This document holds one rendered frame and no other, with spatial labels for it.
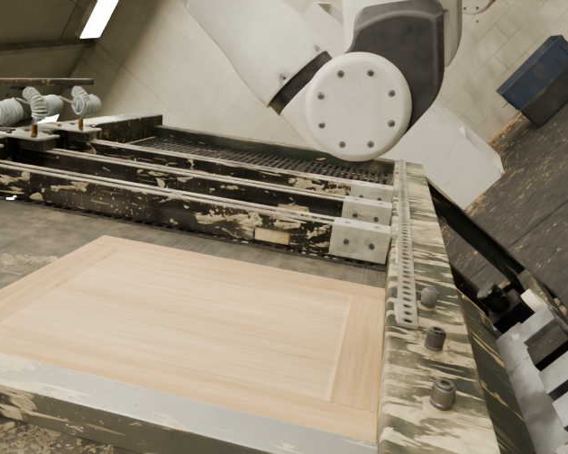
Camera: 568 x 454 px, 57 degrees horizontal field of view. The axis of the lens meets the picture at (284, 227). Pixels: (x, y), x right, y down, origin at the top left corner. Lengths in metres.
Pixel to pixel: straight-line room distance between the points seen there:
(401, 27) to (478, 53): 5.40
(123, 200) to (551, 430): 0.97
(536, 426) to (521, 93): 4.20
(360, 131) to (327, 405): 0.35
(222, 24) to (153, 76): 6.33
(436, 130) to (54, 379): 4.06
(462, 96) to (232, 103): 2.56
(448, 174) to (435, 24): 4.17
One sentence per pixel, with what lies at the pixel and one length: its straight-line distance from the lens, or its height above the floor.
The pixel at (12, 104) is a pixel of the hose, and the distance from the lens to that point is 1.58.
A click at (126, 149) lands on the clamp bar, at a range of 1.79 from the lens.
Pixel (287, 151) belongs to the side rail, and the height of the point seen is 1.29.
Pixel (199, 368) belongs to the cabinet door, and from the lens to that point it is 0.68.
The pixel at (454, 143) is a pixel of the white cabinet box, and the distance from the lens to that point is 4.48.
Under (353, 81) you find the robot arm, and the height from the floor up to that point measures 1.15.
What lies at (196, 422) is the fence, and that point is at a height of 1.05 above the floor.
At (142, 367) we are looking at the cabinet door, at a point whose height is 1.13.
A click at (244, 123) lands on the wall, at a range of 6.33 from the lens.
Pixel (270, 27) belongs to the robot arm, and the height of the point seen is 1.23.
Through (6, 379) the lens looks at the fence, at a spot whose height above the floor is 1.22.
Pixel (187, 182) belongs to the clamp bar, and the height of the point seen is 1.38.
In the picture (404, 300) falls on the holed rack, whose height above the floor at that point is 0.89.
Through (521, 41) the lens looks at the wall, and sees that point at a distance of 5.81.
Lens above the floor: 1.13
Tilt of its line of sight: 1 degrees down
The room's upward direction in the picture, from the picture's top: 48 degrees counter-clockwise
